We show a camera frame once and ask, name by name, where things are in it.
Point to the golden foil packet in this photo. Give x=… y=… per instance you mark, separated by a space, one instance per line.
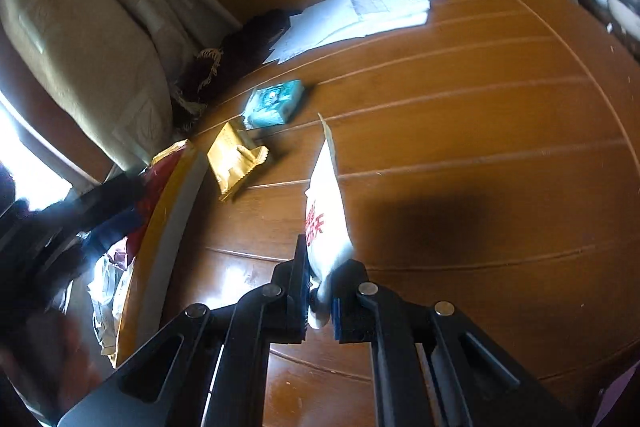
x=230 y=157

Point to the white packet with red print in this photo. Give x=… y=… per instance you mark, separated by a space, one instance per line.
x=325 y=197

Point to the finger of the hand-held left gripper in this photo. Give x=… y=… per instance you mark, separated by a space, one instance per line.
x=112 y=232

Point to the stack of white papers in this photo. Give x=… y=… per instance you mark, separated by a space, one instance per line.
x=360 y=12

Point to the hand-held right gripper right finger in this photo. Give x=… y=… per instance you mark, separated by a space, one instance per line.
x=350 y=302

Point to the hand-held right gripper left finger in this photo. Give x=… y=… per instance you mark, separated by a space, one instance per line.
x=302 y=287

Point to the plain white packet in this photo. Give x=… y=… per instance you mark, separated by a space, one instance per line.
x=107 y=302

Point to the beige curtain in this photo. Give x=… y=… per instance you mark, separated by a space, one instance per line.
x=90 y=32

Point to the teal tissue packet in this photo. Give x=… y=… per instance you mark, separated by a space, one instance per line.
x=272 y=104

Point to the window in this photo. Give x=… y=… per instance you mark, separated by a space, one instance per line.
x=20 y=157

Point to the dark fringed cloth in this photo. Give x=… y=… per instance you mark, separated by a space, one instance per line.
x=240 y=47

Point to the yellow cardboard box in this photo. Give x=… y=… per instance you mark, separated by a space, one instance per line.
x=152 y=237

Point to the red and white packet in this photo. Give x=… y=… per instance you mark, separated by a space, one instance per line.
x=160 y=172

